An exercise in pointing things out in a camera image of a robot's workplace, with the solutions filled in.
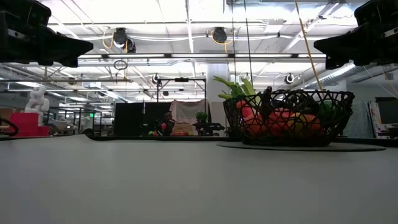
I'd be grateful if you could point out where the black cart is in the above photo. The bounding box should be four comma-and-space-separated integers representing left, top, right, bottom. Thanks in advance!
192, 121, 225, 137

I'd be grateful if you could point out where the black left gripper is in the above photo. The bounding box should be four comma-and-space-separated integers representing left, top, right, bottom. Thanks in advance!
0, 0, 94, 68

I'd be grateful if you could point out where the yellow apple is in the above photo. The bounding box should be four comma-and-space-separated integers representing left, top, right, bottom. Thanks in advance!
287, 113, 308, 138

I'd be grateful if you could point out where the red and yellow mango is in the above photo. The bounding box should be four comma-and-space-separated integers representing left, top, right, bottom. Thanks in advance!
298, 113, 322, 134

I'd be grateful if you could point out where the hanging yellow cable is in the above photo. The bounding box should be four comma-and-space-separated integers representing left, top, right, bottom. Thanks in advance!
294, 0, 325, 91

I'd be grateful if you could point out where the dark grape bunch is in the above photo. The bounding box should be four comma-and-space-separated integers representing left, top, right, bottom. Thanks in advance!
260, 86, 322, 123

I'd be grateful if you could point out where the green lime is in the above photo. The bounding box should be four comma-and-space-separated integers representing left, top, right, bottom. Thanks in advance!
318, 100, 336, 119

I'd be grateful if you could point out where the red bell pepper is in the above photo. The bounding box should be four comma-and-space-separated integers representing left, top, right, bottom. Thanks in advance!
269, 108, 297, 132

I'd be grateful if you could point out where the black metal frame stand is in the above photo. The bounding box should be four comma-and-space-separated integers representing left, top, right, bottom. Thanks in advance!
157, 77, 208, 103

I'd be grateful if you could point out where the cloth covered stand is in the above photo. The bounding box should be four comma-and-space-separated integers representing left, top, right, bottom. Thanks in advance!
169, 100, 206, 136

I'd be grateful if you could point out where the black monitor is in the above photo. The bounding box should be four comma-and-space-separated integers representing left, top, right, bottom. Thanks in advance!
374, 96, 398, 125

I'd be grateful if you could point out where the small green potted plant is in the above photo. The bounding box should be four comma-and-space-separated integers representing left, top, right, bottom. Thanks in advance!
195, 111, 209, 124

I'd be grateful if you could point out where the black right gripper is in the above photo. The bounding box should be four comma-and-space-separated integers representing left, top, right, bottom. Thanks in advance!
313, 0, 398, 71

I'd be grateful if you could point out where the hanging black cable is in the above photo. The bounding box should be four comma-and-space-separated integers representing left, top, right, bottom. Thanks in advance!
243, 0, 255, 90

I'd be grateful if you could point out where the black woven wire basket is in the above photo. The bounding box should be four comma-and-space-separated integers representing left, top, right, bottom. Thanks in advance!
223, 89, 356, 147

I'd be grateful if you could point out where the person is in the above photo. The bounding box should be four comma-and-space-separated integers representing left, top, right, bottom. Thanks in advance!
160, 111, 177, 136

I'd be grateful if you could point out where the black partition panel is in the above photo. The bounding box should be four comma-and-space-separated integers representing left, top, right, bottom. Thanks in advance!
114, 101, 172, 137

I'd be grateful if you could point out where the round grey mat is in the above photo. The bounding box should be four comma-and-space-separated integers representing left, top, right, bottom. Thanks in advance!
216, 141, 387, 152

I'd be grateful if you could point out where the black cable loop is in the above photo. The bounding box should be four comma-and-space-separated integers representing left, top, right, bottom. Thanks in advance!
0, 116, 19, 137

